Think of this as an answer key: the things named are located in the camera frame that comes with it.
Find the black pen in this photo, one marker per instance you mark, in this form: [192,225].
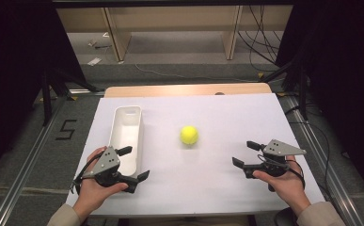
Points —
[102,47]

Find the black chair seat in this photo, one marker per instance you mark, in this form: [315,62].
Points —
[284,217]

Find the short aluminium rail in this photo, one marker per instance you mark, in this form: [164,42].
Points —
[85,92]

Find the white foam board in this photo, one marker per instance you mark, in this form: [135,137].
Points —
[208,179]

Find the person's right hand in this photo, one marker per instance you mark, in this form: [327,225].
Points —
[288,188]

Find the long aluminium rail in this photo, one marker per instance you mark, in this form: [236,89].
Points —
[330,175]
[23,175]

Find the light wooden desk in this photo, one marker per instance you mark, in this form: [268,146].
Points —
[173,19]

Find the black metal stand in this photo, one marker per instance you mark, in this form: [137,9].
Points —
[302,94]
[46,100]

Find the white oblong plastic bin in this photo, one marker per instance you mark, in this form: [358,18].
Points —
[125,135]

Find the wooden table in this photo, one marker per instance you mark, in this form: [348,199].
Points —
[170,90]

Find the yellow tennis ball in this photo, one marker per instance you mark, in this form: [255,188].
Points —
[189,135]

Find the white paper scrap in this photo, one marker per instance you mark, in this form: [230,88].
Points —
[94,61]

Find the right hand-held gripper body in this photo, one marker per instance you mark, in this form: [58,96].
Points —
[280,149]

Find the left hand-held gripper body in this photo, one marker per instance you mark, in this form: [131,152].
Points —
[106,161]

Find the person's left hand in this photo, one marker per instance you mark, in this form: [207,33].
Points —
[90,194]

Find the dark curtain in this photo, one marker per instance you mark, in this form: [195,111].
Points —
[352,78]
[10,62]

